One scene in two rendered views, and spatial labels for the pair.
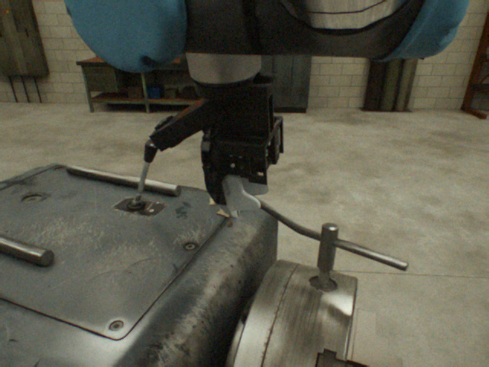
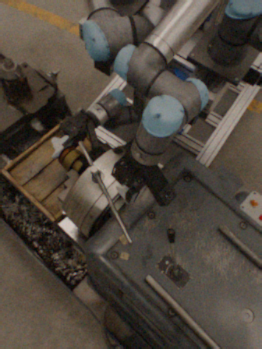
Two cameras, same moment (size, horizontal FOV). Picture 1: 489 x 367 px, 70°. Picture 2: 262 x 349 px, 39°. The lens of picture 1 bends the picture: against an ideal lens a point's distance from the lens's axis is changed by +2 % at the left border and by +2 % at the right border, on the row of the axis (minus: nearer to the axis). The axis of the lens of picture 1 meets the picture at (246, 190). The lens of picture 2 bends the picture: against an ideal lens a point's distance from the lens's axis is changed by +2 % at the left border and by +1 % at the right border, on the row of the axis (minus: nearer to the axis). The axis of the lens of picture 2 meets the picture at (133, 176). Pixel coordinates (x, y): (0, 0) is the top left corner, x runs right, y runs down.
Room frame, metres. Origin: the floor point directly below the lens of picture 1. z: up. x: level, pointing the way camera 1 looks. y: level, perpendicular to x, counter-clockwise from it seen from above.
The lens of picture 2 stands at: (0.76, 0.08, 2.25)
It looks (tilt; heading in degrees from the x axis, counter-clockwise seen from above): 66 degrees down; 192
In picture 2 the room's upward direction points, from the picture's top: 11 degrees clockwise
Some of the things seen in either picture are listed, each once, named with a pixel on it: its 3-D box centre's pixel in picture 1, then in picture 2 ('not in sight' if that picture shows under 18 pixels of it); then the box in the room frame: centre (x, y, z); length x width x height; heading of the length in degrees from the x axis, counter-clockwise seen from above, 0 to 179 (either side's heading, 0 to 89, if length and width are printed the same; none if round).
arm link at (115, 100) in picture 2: not in sight; (111, 103); (0.01, -0.21, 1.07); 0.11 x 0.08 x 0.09; 159
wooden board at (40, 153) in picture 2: not in sight; (62, 167); (0.26, -0.32, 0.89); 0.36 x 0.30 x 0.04; 159
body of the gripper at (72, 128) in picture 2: not in sight; (79, 127); (0.16, -0.28, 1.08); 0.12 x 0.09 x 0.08; 159
